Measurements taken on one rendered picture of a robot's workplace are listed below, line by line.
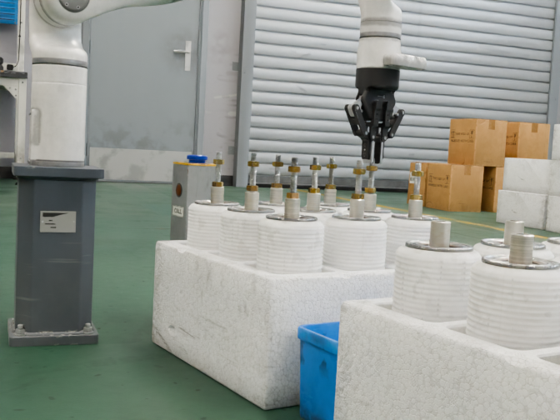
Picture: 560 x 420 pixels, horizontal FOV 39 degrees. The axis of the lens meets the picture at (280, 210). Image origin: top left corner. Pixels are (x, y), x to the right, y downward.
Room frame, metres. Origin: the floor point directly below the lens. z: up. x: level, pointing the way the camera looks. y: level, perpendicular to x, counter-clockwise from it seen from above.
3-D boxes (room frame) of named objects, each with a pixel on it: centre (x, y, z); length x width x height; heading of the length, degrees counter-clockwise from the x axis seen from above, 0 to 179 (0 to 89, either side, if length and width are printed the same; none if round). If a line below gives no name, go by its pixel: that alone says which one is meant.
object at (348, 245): (1.19, -0.12, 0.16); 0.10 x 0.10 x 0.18
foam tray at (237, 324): (1.29, -0.05, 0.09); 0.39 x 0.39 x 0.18; 32
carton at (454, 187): (5.15, -1.14, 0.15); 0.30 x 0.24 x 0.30; 19
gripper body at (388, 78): (1.35, -0.15, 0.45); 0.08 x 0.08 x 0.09
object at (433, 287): (0.87, -0.18, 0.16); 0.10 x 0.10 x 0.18
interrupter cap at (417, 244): (0.87, -0.18, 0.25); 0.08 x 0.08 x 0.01
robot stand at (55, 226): (1.36, 0.39, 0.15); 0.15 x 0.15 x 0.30; 20
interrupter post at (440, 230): (0.87, -0.18, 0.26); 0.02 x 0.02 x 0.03
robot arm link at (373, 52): (1.34, -0.17, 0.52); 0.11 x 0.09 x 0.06; 41
